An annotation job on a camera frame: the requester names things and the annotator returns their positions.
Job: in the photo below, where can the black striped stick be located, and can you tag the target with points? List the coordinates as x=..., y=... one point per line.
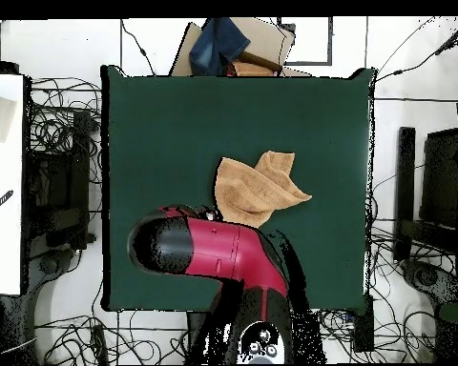
x=0, y=203

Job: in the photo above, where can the blue denim jeans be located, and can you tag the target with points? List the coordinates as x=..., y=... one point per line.
x=217, y=45

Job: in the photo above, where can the brown cardboard box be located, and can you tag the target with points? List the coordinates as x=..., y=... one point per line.
x=263, y=38

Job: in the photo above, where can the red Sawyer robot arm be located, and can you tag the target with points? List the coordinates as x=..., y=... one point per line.
x=229, y=251

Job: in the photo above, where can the dark green table cloth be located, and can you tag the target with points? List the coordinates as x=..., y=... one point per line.
x=168, y=114

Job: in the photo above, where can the black metal frame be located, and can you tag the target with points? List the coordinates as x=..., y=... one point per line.
x=406, y=171
x=80, y=152

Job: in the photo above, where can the white side table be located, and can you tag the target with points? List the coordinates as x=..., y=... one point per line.
x=4, y=248

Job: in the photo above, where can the grey square frame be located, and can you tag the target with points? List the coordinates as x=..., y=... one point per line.
x=330, y=42

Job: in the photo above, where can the tan terry towel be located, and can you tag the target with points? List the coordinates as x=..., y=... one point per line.
x=252, y=190

